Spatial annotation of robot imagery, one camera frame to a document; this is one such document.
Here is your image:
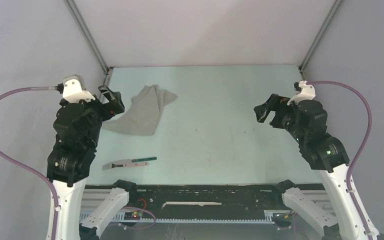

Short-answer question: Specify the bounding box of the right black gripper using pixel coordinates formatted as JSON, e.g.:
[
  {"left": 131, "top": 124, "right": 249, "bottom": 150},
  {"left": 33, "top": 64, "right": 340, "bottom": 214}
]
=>
[{"left": 253, "top": 93, "right": 306, "bottom": 144}]

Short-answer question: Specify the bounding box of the grey cloth napkin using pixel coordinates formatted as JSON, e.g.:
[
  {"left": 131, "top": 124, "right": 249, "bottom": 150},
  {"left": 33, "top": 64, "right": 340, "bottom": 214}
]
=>
[{"left": 102, "top": 85, "right": 178, "bottom": 136}]

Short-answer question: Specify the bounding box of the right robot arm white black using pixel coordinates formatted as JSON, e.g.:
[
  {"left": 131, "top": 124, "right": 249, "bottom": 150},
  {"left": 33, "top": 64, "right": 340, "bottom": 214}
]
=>
[{"left": 253, "top": 94, "right": 384, "bottom": 240}]

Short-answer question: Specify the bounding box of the right white base arm link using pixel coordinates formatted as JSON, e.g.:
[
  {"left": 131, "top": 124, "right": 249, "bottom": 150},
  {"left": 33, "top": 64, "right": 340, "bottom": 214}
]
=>
[{"left": 272, "top": 180, "right": 341, "bottom": 240}]

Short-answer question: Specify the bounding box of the left white base arm link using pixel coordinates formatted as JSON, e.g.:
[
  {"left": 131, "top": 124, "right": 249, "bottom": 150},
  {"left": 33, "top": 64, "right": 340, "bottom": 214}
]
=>
[{"left": 79, "top": 180, "right": 137, "bottom": 240}]

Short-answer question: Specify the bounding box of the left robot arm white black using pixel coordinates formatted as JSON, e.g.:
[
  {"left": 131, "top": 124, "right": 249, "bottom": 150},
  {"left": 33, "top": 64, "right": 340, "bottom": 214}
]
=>
[{"left": 46, "top": 83, "right": 125, "bottom": 240}]

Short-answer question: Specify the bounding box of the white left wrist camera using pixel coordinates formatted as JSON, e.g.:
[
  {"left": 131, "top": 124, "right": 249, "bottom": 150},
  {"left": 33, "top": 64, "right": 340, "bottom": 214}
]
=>
[{"left": 55, "top": 74, "right": 96, "bottom": 103}]

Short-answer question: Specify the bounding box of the left aluminium frame post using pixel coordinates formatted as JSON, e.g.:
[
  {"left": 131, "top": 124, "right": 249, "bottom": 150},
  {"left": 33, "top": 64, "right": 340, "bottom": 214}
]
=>
[{"left": 64, "top": 0, "right": 110, "bottom": 75}]

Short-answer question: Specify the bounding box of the aluminium frame post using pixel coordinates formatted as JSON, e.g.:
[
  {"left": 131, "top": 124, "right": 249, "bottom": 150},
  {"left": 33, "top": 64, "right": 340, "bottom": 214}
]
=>
[
  {"left": 298, "top": 0, "right": 345, "bottom": 75},
  {"left": 64, "top": 0, "right": 110, "bottom": 75}
]

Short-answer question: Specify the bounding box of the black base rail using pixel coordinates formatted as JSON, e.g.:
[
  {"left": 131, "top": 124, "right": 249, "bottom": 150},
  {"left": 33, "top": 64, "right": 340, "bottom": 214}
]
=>
[{"left": 128, "top": 184, "right": 290, "bottom": 220}]

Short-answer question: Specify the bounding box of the white slotted cable duct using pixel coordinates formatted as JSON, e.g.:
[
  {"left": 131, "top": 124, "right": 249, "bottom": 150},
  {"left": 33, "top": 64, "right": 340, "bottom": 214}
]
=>
[{"left": 110, "top": 210, "right": 290, "bottom": 224}]

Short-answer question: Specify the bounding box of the right aluminium frame post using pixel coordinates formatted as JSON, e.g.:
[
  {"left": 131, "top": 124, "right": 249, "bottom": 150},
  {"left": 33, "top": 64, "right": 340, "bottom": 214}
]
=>
[{"left": 298, "top": 0, "right": 345, "bottom": 75}]

